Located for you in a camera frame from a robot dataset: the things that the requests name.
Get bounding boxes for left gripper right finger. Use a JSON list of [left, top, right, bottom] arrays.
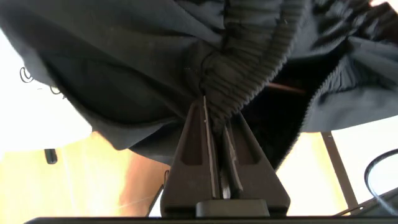
[[222, 112, 292, 218]]

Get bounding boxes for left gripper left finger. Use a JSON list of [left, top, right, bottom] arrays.
[[160, 99, 223, 218]]

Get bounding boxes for black garment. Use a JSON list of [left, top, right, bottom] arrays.
[[0, 0, 398, 170]]

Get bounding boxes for white printed t-shirt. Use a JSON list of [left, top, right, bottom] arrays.
[[0, 27, 94, 153]]

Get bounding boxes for black clothes rack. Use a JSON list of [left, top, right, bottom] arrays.
[[44, 148, 170, 217]]

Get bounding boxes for black cable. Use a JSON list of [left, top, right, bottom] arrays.
[[363, 148, 398, 215]]

